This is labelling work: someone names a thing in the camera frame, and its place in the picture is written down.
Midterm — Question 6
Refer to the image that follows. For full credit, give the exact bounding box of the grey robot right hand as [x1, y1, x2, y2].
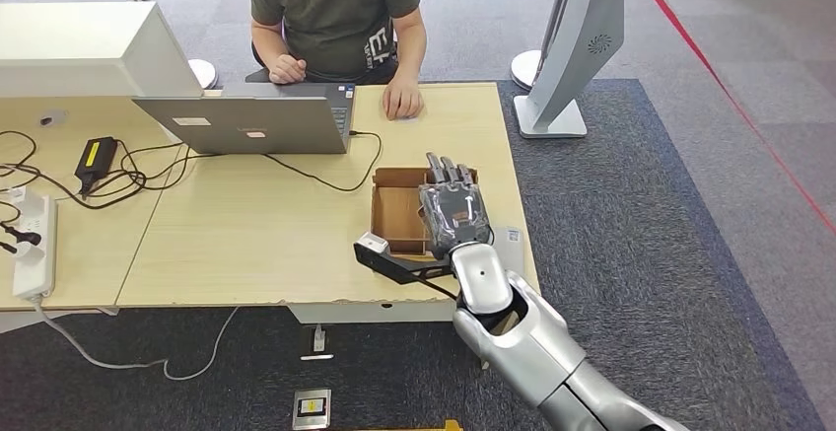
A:
[417, 151, 494, 260]

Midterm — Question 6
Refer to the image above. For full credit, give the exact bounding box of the person's left hand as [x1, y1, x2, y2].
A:
[382, 75, 425, 122]

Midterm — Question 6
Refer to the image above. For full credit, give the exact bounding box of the person's right hand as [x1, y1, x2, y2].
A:
[267, 53, 309, 86]

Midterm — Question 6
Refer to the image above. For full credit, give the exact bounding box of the wooden compartment box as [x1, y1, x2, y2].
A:
[370, 166, 481, 258]

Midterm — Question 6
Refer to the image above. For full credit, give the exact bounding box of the person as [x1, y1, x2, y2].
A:
[244, 0, 429, 122]

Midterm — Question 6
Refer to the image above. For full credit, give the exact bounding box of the grey card reader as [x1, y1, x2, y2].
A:
[491, 225, 525, 279]

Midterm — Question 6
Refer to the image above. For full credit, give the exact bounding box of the grey laptop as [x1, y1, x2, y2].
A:
[133, 81, 358, 156]

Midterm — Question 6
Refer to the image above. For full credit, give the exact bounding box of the white round stanchion base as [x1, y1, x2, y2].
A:
[189, 58, 220, 91]
[510, 49, 544, 92]

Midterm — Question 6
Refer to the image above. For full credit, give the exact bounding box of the white desk crossbeam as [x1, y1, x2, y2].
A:
[289, 300, 458, 324]

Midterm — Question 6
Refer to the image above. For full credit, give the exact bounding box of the light wooden desk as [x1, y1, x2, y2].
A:
[117, 81, 543, 324]
[0, 91, 190, 336]

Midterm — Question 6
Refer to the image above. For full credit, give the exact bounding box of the silver kiosk stand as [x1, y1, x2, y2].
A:
[512, 0, 627, 140]

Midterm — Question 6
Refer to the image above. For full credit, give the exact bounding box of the dark grey carpet mat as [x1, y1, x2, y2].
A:
[0, 79, 825, 431]

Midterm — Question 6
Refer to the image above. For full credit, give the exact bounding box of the white desktop monitor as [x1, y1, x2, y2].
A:
[0, 1, 206, 100]

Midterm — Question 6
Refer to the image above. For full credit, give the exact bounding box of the black power adapter yellow label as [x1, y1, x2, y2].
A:
[74, 136, 120, 196]

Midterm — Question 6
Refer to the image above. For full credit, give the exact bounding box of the yellow floor tape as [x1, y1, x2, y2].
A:
[339, 419, 465, 431]

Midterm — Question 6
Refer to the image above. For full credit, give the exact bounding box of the silver floor socket box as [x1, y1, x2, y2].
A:
[292, 388, 333, 431]

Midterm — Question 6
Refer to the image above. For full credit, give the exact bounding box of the red barrier belt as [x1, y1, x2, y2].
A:
[623, 0, 836, 237]

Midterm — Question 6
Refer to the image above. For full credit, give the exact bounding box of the white power strip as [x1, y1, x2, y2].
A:
[11, 193, 59, 300]

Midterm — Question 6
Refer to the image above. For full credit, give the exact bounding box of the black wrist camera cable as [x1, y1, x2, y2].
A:
[411, 274, 459, 303]

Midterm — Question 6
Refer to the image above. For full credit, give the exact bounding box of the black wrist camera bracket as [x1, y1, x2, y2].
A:
[353, 242, 458, 286]

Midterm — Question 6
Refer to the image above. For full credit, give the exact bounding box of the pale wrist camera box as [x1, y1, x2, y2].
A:
[357, 232, 391, 254]

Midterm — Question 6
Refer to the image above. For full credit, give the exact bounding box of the black laptop charger cable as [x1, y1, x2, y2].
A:
[85, 129, 385, 210]

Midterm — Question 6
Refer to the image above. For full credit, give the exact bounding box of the white floor cable connector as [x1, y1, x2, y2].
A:
[301, 324, 335, 363]

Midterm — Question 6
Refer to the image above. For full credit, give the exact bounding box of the black mains cable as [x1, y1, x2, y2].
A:
[0, 129, 90, 210]

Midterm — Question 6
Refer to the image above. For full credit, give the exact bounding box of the white power strip cable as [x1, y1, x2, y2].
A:
[31, 297, 241, 383]

